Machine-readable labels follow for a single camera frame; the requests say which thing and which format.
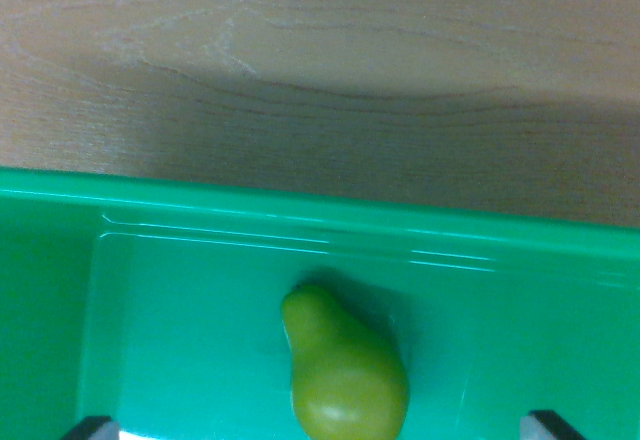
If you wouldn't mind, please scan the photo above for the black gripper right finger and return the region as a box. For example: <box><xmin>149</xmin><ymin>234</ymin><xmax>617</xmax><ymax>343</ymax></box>
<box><xmin>519</xmin><ymin>409</ymin><xmax>585</xmax><ymax>440</ymax></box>

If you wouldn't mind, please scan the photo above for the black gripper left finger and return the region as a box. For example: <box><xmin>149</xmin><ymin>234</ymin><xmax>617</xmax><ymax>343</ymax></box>
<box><xmin>60</xmin><ymin>415</ymin><xmax>121</xmax><ymax>440</ymax></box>

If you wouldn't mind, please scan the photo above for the yellow-green plastic pear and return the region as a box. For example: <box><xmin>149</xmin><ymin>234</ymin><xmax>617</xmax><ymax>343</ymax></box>
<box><xmin>281</xmin><ymin>283</ymin><xmax>411</xmax><ymax>440</ymax></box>

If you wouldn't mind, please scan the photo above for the green plastic bin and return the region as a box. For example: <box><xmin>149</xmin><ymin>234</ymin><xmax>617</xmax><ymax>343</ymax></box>
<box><xmin>0</xmin><ymin>165</ymin><xmax>640</xmax><ymax>440</ymax></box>

